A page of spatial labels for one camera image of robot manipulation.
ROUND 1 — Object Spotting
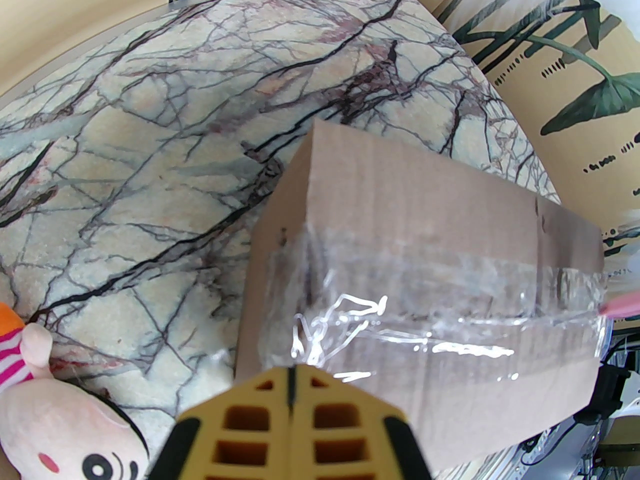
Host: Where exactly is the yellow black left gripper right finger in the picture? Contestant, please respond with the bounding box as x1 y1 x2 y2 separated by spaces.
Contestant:
294 363 431 480

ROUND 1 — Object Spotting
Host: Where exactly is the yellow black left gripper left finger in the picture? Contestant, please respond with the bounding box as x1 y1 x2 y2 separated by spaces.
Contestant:
147 365 297 480

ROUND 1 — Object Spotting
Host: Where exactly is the pink plush doll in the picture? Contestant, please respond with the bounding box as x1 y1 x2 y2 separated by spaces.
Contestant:
0 301 152 480

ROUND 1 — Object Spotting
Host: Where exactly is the taped brown cardboard box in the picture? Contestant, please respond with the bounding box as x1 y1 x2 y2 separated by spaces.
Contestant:
233 118 610 475

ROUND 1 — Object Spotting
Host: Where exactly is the pink utility knife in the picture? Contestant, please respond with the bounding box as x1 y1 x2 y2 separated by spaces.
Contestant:
596 289 640 320

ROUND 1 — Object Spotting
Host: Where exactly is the aluminium front rail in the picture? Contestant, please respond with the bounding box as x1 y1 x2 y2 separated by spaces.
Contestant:
435 408 601 480

